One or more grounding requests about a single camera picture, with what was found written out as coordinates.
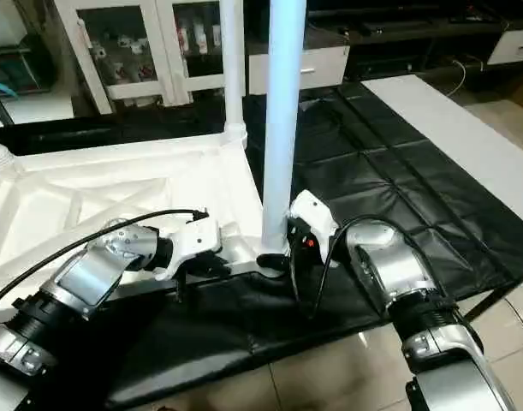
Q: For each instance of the black table mat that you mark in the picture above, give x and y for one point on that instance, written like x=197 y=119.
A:
x=389 y=188

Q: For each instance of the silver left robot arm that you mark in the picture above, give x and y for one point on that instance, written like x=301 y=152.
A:
x=90 y=278

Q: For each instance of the white glass door cabinet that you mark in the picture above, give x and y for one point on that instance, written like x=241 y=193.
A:
x=133 y=51

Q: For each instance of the white drawer unit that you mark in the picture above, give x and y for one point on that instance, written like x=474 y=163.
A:
x=325 y=68

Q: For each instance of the white plastic table top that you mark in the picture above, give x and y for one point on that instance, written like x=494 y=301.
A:
x=90 y=197

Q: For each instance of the black metal table leg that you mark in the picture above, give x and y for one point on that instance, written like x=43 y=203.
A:
x=490 y=304

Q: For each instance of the blue plastic stool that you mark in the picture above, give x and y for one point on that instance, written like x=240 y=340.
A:
x=2 y=86

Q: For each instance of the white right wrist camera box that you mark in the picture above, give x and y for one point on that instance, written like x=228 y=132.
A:
x=317 y=218

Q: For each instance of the white flat board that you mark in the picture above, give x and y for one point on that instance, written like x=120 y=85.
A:
x=458 y=137

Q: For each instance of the small white side cabinet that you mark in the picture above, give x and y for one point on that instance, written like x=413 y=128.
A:
x=514 y=47

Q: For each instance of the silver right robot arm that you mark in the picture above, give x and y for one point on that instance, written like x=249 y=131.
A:
x=407 y=282

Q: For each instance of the dark TV stand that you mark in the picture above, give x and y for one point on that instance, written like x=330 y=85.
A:
x=415 y=47

